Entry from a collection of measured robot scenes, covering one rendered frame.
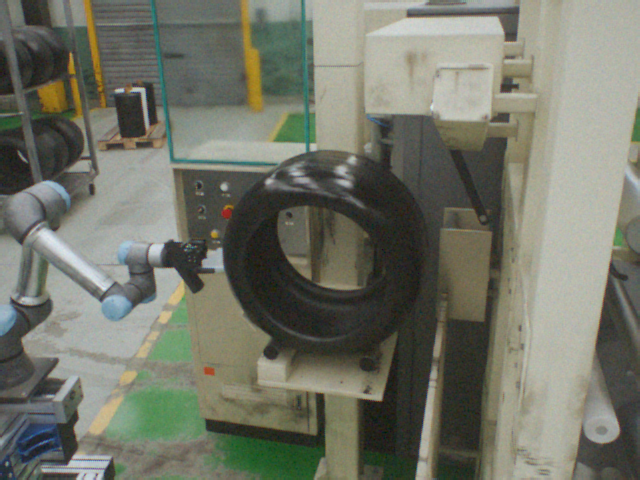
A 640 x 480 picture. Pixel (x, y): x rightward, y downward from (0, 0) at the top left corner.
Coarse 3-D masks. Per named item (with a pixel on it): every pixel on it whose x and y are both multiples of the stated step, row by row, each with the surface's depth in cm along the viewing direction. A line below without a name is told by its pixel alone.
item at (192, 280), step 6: (174, 264) 180; (180, 264) 179; (180, 270) 180; (186, 276) 180; (192, 276) 182; (198, 276) 184; (186, 282) 181; (192, 282) 181; (198, 282) 182; (192, 288) 181; (198, 288) 181
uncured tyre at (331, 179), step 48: (288, 192) 151; (336, 192) 148; (384, 192) 151; (240, 240) 160; (384, 240) 149; (240, 288) 165; (288, 288) 192; (384, 288) 184; (288, 336) 167; (336, 336) 165; (384, 336) 162
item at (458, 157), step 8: (456, 152) 168; (456, 160) 169; (464, 160) 169; (464, 168) 169; (464, 176) 170; (464, 184) 171; (472, 184) 170; (472, 192) 171; (472, 200) 172; (480, 200) 172; (480, 208) 172; (480, 216) 173; (488, 216) 174
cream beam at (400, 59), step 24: (408, 24) 136; (432, 24) 134; (456, 24) 131; (480, 24) 129; (384, 48) 109; (408, 48) 108; (432, 48) 107; (456, 48) 106; (480, 48) 105; (384, 72) 111; (408, 72) 110; (432, 72) 108; (384, 96) 112; (408, 96) 111; (432, 96) 110
